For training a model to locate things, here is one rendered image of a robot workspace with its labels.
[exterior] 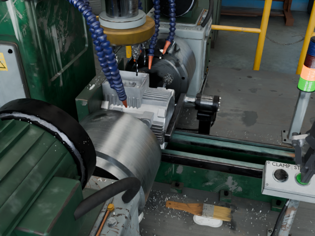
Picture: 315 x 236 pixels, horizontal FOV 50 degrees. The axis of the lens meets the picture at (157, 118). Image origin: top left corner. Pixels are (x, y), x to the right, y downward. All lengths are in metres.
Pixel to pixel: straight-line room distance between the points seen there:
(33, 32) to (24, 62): 0.09
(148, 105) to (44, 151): 0.59
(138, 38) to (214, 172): 0.48
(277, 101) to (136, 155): 1.03
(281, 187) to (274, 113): 0.78
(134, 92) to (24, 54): 0.32
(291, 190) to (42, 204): 0.59
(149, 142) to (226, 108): 0.79
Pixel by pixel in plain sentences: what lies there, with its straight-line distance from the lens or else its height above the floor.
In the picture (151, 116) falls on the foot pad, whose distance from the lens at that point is 0.99.
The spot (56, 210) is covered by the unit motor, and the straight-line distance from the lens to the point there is 0.43.
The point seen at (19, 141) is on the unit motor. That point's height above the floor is 1.35.
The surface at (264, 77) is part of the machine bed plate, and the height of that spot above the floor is 0.80.
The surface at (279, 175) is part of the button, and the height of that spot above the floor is 1.07.
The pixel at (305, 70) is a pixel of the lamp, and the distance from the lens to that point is 1.29.
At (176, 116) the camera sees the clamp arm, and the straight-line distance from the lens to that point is 1.07.
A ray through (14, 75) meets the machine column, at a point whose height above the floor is 1.21.
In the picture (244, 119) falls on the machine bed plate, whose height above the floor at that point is 0.80.
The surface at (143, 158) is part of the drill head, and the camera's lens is 0.80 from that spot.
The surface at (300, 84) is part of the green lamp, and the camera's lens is 1.32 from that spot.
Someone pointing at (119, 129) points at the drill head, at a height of 1.16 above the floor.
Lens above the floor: 1.63
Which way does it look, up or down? 34 degrees down
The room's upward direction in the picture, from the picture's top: straight up
